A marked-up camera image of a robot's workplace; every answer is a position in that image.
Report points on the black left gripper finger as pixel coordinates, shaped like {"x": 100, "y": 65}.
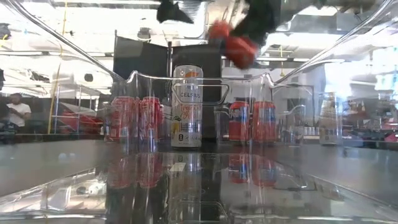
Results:
{"x": 172, "y": 12}

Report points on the red and blue soda can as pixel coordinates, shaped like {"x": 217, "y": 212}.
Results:
{"x": 264, "y": 121}
{"x": 241, "y": 51}
{"x": 238, "y": 121}

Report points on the red Coca-Cola can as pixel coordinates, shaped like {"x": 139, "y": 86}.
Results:
{"x": 122, "y": 119}
{"x": 150, "y": 119}
{"x": 137, "y": 119}

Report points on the white Celsius energy can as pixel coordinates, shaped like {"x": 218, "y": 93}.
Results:
{"x": 186, "y": 124}
{"x": 329, "y": 121}

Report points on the ceiling light strip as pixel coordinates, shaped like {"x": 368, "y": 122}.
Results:
{"x": 280, "y": 58}

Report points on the clear plastic bin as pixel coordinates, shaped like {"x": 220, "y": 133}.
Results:
{"x": 292, "y": 130}
{"x": 136, "y": 143}
{"x": 199, "y": 189}

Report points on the red cart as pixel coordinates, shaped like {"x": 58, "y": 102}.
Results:
{"x": 77, "y": 121}

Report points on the black background panel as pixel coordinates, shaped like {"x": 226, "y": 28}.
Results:
{"x": 43, "y": 118}

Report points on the person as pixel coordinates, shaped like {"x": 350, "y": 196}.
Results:
{"x": 19, "y": 112}

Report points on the ribbed silver ventilation duct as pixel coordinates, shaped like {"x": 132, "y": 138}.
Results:
{"x": 196, "y": 7}

